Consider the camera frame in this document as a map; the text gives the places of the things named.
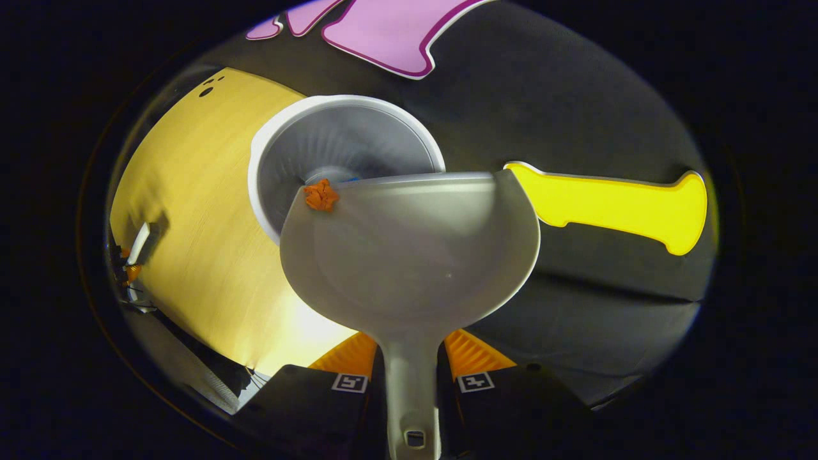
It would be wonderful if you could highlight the orange paper trash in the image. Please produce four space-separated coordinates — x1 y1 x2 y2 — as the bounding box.
303 178 341 213

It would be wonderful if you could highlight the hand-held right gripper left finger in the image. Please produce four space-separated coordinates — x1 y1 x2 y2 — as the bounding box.
240 331 387 460

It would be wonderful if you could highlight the grey plastic dustpan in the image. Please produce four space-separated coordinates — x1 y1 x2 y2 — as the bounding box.
279 169 541 460

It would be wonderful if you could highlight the white ribbed garbage bin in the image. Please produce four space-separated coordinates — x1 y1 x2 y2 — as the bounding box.
248 95 446 247

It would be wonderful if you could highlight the small grey broom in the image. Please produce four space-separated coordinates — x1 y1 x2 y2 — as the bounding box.
127 222 152 266

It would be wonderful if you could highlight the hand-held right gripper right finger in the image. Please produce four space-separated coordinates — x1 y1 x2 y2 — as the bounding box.
436 328 601 460

